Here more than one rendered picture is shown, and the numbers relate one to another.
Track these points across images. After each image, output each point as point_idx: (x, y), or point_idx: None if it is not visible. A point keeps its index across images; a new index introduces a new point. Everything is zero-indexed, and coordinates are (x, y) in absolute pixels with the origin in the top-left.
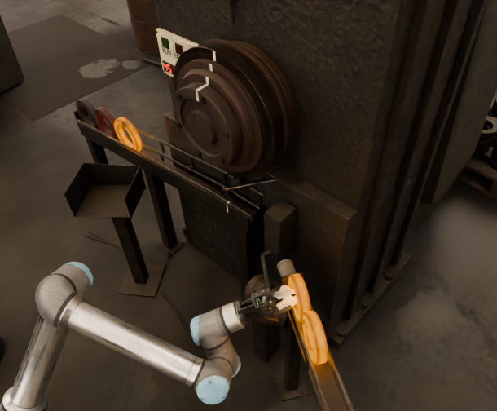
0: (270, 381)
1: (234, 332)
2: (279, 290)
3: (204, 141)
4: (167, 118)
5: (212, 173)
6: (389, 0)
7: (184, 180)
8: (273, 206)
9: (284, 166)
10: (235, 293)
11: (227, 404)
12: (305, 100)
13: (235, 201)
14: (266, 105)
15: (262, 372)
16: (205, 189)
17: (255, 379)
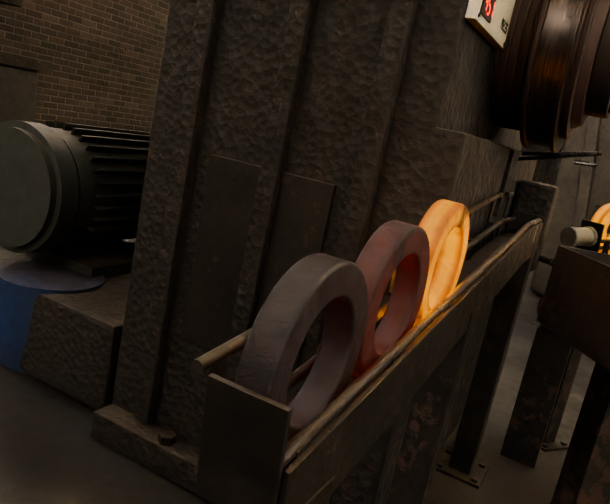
0: (555, 455)
1: (519, 486)
2: None
3: None
4: (469, 139)
5: (477, 223)
6: None
7: (518, 243)
8: (541, 183)
9: (504, 140)
10: (447, 484)
11: None
12: None
13: (501, 236)
14: None
15: (551, 461)
16: (527, 228)
17: None
